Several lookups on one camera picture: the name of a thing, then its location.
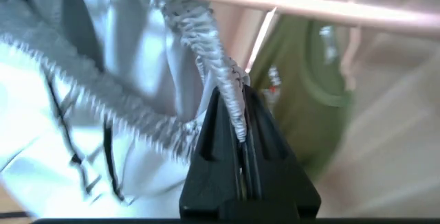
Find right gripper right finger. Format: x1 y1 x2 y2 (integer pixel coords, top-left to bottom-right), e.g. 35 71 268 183
241 84 322 219

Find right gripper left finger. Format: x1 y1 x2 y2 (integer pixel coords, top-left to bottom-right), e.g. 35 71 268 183
179 86 243 219

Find green shirt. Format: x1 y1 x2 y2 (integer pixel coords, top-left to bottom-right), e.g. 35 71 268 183
248 0 355 181

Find pale grey shorts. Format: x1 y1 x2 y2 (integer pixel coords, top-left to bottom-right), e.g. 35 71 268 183
0 0 252 219

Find beige curtain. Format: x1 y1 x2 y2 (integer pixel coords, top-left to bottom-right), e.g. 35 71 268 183
202 0 440 219

